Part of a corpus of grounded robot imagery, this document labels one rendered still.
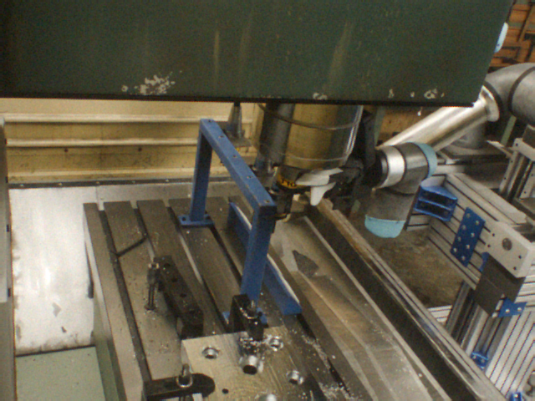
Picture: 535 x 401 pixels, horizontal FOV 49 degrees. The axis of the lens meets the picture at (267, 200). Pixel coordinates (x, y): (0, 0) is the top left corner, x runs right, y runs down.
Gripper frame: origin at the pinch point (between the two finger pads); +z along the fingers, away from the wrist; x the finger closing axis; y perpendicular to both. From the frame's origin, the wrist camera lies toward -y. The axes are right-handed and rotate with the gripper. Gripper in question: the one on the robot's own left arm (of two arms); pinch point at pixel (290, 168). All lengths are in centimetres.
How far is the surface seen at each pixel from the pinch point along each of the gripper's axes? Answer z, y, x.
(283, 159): 5.8, -4.1, -4.0
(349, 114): -0.7, -12.3, -7.9
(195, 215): -27, 49, 61
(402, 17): 0.4, -27.1, -12.8
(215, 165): -53, 50, 91
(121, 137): -21, 40, 99
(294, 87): 12.2, -17.1, -9.5
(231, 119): -29, 16, 55
